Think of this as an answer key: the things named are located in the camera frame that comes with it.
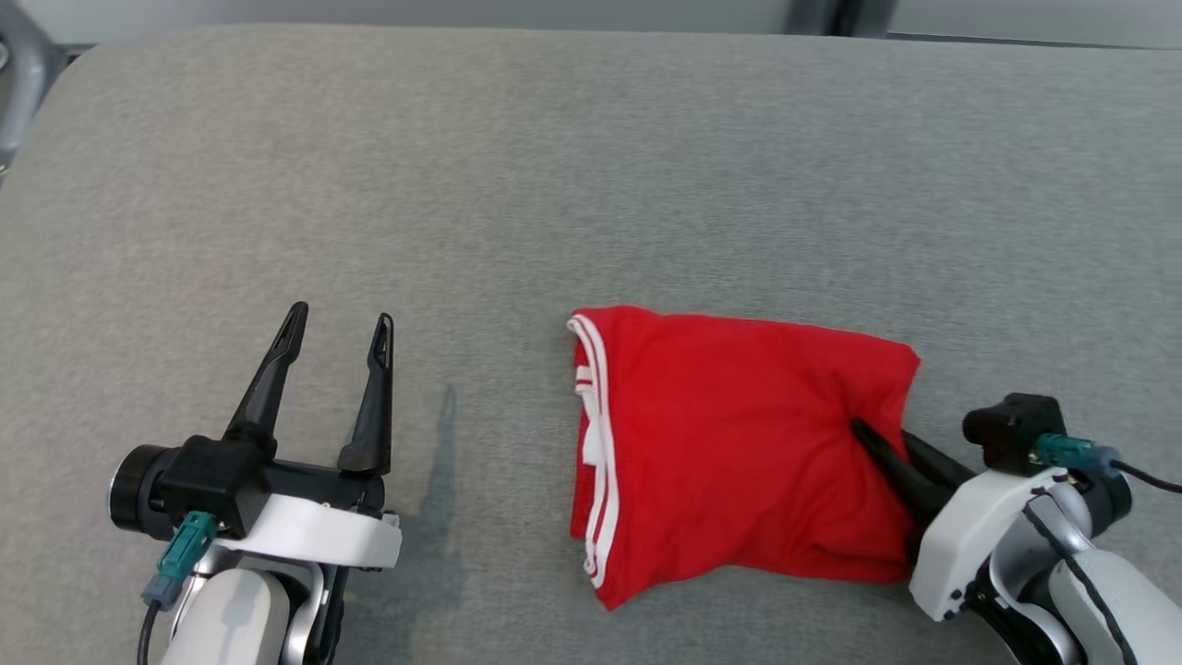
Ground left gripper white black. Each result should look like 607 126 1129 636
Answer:
109 301 404 572

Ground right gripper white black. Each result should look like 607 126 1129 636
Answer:
850 418 1133 622

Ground red white numbered jersey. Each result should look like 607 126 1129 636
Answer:
566 305 923 612

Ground grey metal table leg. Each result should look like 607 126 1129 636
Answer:
0 3 72 178

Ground right camera cable teal plug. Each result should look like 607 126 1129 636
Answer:
1034 433 1182 496

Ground camera cable teal plug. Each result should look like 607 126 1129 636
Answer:
137 511 221 665
1034 433 1182 496

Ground left camera cable teal plug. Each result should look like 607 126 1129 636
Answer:
137 511 221 665

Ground grey partition post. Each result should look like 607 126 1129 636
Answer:
788 0 846 36
836 0 894 39

